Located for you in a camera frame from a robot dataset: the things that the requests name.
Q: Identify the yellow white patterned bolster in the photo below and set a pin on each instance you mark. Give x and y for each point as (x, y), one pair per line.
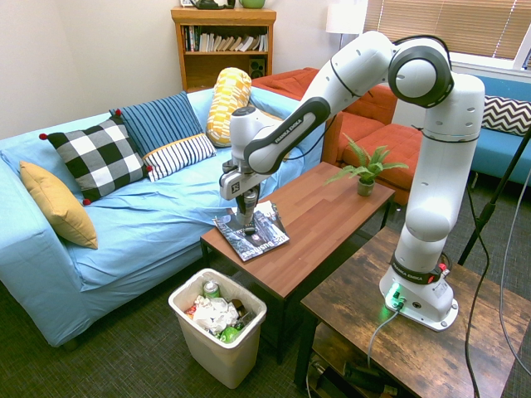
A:
(228, 103)

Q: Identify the green drink can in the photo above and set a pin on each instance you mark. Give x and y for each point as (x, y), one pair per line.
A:
(210, 290)

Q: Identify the black white ornament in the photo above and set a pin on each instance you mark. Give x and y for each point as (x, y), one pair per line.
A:
(211, 4)

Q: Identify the black camera stand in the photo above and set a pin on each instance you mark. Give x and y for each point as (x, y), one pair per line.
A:
(483, 215)

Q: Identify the white shade floor lamp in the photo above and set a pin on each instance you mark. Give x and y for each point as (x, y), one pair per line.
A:
(344, 18)

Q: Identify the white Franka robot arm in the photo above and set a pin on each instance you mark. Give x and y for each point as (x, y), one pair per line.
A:
(439, 166)

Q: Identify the red orange wrapper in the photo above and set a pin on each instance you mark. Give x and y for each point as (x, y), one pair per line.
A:
(191, 311)

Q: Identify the rustic dark wood table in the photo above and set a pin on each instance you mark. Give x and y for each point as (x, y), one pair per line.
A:
(415, 352)

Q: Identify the leaning paperback book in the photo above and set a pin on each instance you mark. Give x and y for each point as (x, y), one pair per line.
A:
(232, 43)
(248, 42)

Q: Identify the blue upholstered bench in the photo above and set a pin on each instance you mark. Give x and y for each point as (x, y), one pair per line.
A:
(506, 157)

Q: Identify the wooden window blinds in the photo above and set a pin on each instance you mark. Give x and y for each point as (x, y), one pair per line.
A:
(456, 20)

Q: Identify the plain mustard pillow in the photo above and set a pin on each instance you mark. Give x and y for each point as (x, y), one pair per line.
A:
(58, 203)

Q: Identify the small black speaker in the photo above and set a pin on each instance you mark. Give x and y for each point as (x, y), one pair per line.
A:
(257, 68)

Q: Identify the dark crumpled wrapper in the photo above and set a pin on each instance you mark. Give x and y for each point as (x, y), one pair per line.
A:
(242, 313)

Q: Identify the green bowl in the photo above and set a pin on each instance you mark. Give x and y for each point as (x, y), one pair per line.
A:
(252, 3)

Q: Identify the black power adapter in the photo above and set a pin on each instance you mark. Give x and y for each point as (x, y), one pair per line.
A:
(365, 375)

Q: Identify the wooden coffee table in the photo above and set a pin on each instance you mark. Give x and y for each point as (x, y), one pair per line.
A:
(315, 207)

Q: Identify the dark spined book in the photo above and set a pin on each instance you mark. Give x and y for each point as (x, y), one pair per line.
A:
(187, 38)

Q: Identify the white spined book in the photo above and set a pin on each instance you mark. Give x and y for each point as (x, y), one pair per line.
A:
(203, 42)

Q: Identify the black white checkered pillow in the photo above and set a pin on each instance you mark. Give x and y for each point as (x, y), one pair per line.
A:
(99, 157)

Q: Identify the potted green fern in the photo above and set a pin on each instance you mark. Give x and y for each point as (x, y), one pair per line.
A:
(366, 187)

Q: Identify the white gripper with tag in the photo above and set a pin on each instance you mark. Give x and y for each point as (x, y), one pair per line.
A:
(231, 188)

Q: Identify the wooden bookshelf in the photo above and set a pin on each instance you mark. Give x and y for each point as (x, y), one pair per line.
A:
(224, 16)

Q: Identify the orange tufted sofa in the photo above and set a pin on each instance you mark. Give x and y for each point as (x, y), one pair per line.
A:
(398, 141)

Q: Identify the black white chevron pillow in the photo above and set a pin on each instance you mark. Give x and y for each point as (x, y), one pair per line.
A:
(506, 114)

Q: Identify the green snack wrapper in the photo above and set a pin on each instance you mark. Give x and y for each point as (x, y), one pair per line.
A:
(229, 334)

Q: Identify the beige plastic trash bin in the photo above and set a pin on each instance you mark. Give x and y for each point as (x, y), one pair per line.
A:
(215, 360)

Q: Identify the blue striped pillow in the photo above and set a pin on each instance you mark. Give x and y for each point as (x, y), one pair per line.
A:
(162, 120)

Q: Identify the light blue covered sofa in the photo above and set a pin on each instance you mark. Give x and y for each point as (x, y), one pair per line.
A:
(145, 224)

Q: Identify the crumpled white paper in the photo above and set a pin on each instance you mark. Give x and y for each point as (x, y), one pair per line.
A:
(215, 313)

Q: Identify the dark cover business magazine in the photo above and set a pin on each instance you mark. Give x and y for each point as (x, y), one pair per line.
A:
(265, 240)

